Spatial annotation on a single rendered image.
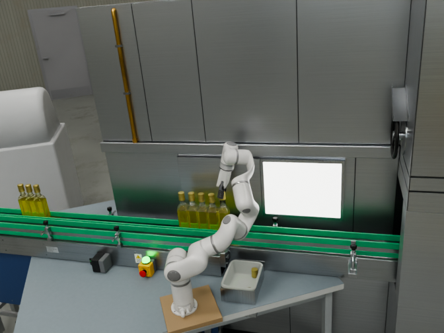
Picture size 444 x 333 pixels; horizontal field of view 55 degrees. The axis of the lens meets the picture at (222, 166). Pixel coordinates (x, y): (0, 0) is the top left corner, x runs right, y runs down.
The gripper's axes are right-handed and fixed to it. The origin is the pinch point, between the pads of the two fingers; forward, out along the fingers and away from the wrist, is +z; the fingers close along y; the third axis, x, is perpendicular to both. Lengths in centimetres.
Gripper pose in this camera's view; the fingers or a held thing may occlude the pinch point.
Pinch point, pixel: (221, 193)
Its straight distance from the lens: 223.4
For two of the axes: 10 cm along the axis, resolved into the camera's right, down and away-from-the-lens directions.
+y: -2.7, 3.8, -8.8
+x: 9.5, 2.6, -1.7
